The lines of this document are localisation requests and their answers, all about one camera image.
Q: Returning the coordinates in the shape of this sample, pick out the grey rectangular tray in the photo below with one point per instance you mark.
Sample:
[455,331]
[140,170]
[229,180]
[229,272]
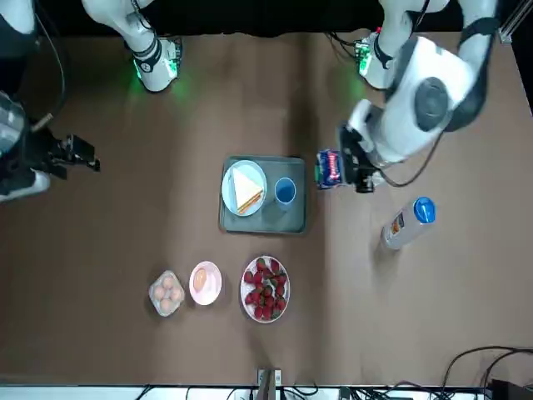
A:
[250,225]

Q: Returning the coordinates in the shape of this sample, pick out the clear bottle blue cap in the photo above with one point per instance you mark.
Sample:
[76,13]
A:
[399,229]

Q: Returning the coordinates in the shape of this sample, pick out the blue white milk carton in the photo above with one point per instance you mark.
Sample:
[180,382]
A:
[329,171]

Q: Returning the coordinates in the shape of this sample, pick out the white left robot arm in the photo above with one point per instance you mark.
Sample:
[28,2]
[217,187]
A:
[416,125]

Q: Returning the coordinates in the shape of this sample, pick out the brown egg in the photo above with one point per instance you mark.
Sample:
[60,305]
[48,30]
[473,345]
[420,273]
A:
[166,305]
[200,278]
[159,293]
[177,295]
[168,283]

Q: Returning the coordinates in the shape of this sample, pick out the aluminium post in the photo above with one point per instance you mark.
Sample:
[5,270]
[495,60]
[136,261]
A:
[268,385]

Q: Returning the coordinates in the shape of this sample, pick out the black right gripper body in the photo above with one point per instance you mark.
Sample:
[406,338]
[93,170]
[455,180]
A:
[50,152]

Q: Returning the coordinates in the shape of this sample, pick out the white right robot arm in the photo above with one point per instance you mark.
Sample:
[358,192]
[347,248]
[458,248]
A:
[154,62]

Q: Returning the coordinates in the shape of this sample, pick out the light blue plate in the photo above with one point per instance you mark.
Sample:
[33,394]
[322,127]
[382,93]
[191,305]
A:
[229,187]

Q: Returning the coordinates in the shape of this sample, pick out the clear plastic egg box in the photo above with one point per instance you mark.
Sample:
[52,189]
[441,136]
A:
[168,294]

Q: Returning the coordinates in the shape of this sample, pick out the blue cup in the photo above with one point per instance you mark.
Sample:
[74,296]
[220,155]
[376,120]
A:
[285,191]

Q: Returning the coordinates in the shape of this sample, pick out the red strawberry pile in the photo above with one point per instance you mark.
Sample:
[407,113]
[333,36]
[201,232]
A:
[266,291]

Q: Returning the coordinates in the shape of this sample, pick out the aluminium frame rail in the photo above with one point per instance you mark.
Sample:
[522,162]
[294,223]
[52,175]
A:
[510,25]

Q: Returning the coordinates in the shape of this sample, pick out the dark brown box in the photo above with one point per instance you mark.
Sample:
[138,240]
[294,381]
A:
[512,389]

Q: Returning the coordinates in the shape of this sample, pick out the white round plate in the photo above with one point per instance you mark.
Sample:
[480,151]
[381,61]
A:
[244,291]

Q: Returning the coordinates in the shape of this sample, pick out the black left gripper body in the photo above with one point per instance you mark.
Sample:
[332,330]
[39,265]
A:
[354,162]

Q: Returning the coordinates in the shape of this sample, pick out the triangular white bread sandwich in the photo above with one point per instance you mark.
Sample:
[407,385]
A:
[247,189]

